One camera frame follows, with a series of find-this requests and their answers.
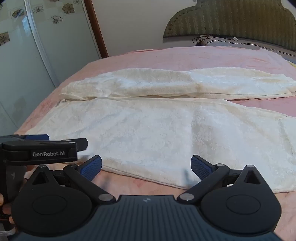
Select cream white pants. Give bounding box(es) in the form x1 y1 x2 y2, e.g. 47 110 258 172
28 68 295 192

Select person's left hand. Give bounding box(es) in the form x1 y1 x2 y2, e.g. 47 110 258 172
0 165 33 230

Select white wardrobe sliding doors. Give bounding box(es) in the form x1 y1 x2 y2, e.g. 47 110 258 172
1 1 100 136

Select pink bed blanket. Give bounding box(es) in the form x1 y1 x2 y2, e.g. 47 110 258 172
14 46 296 239

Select olive green padded headboard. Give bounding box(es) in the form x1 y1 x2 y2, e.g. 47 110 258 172
164 0 295 51

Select brown wooden door frame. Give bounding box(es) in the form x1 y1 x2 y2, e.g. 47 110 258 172
84 0 109 58

